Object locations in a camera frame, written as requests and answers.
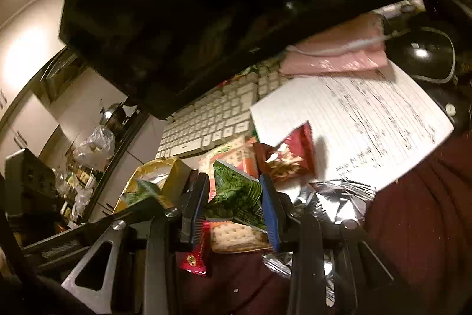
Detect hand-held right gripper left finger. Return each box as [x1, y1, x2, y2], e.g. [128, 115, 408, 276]
[61, 173, 211, 315]

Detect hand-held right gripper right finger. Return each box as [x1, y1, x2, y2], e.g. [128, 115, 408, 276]
[258, 173, 395, 315]

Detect green patterned snack packet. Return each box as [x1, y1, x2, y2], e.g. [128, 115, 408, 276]
[204, 159, 268, 231]

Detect cracker packet with green label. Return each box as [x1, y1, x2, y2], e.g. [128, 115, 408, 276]
[208, 221, 273, 254]

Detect gold cardboard box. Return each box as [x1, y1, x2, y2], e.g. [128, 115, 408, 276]
[112, 156, 192, 216]

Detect small red packet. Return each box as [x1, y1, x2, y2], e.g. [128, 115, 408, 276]
[179, 221, 212, 277]

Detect plain green snack packet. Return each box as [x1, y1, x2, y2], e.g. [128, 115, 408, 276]
[125, 179, 163, 207]

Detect dark red snack packet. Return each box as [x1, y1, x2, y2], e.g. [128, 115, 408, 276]
[254, 121, 318, 185]

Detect orange cracker packet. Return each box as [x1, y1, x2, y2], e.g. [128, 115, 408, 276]
[198, 135, 259, 190]

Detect silver foil packet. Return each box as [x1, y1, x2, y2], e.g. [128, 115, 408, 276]
[263, 179, 377, 304]

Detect dark kitchen counter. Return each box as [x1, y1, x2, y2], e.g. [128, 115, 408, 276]
[76, 103, 150, 225]

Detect white computer keyboard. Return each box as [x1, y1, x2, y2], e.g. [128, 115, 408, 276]
[155, 55, 296, 159]

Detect dark bar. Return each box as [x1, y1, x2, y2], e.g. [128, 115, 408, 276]
[21, 200, 163, 252]

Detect clear plastic bag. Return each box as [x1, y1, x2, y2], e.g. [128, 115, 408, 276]
[76, 126, 115, 158]

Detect steel cooking pot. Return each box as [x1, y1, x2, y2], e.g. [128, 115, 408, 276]
[99, 102, 130, 129]

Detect lined paper notepad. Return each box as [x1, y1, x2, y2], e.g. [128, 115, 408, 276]
[250, 60, 455, 186]

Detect maroon tablecloth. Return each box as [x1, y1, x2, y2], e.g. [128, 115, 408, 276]
[177, 138, 472, 315]

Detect pink pouch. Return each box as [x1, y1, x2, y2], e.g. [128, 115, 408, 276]
[279, 13, 389, 75]

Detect dark box appliance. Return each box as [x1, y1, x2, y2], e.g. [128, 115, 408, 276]
[4, 148, 57, 217]

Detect white kitchen cabinets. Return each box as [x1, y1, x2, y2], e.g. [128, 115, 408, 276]
[0, 71, 165, 223]

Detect black computer monitor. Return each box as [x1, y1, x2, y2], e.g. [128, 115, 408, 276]
[59, 0, 437, 120]

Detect black glossy device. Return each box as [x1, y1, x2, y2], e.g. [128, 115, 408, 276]
[385, 25, 458, 85]

